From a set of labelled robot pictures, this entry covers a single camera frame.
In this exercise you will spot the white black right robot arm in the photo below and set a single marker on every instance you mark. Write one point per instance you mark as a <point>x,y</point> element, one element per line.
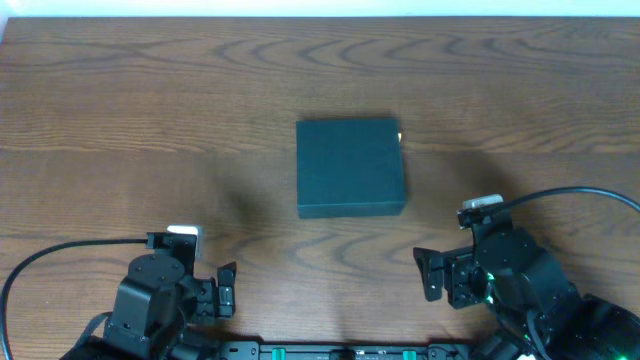
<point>540,311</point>

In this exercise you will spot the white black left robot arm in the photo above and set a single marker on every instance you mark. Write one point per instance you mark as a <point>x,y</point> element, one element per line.
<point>156,305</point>

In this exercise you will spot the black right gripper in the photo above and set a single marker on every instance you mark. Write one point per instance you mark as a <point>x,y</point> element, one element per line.
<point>454,282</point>

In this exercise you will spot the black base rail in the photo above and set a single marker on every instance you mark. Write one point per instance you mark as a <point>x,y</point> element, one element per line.
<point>247,350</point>

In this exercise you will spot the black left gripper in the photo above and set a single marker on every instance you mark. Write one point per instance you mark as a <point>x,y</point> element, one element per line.
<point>209,298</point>

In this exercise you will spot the dark green box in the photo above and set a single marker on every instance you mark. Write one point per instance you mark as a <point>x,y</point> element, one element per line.
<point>351,167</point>

